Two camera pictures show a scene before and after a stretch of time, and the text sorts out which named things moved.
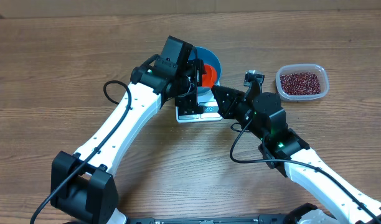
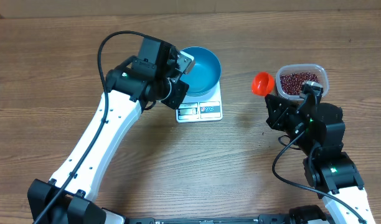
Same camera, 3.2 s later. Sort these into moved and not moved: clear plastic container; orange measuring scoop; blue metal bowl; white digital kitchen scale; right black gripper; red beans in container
Moved: orange measuring scoop; right black gripper
Not moved: red beans in container; white digital kitchen scale; blue metal bowl; clear plastic container
